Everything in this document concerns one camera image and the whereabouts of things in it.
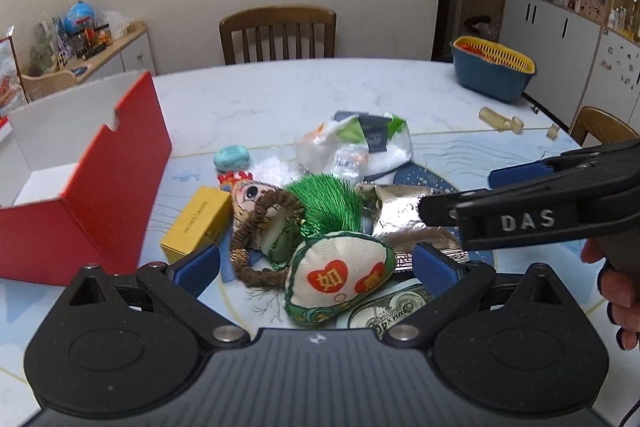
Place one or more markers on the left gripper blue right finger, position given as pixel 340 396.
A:
pixel 435 271

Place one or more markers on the correction tape dispenser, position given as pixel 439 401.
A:
pixel 386 307

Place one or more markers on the silver foil bag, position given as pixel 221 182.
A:
pixel 390 214

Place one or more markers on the wooden chair at right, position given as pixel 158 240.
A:
pixel 603 126

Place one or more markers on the small beige cap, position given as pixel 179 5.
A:
pixel 553 132

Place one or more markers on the white wall cabinet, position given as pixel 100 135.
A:
pixel 586 53

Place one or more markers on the blue basket with yellow strainer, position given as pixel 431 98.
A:
pixel 491 69

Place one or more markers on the wooden chair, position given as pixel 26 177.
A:
pixel 603 126
pixel 278 33

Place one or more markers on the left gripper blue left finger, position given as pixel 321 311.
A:
pixel 194 272

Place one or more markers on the teal oval soap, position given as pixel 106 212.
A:
pixel 232 158

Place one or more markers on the clear plastic snack bag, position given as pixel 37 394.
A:
pixel 356 146

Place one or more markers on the red snack bag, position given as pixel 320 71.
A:
pixel 12 95

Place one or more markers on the small beige bottle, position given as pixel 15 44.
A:
pixel 499 122

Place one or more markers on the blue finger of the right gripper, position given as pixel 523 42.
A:
pixel 450 208
pixel 519 173

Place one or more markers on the right human hand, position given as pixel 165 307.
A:
pixel 619 291

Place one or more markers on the white sideboard cabinet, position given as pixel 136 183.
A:
pixel 130 53

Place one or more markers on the red cardboard box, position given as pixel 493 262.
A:
pixel 80 171

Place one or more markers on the green embroidered sachet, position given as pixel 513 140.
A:
pixel 330 274

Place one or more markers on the yellow small box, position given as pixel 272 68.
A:
pixel 203 222

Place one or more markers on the cartoon face doll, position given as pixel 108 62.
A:
pixel 275 238

